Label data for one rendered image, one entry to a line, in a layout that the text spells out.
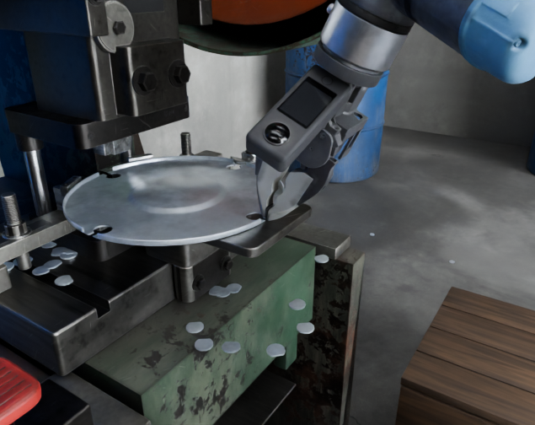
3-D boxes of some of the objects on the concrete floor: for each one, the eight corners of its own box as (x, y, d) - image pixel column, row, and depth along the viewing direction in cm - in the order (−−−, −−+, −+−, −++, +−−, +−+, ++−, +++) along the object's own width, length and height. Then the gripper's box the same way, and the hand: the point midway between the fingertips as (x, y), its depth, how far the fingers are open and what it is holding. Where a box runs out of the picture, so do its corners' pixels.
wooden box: (598, 457, 120) (644, 342, 105) (591, 609, 91) (654, 480, 76) (431, 390, 139) (452, 285, 125) (382, 497, 111) (400, 377, 96)
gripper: (405, 72, 52) (319, 219, 64) (334, 29, 54) (264, 180, 66) (377, 86, 45) (286, 247, 58) (297, 37, 47) (227, 202, 60)
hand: (266, 212), depth 59 cm, fingers closed
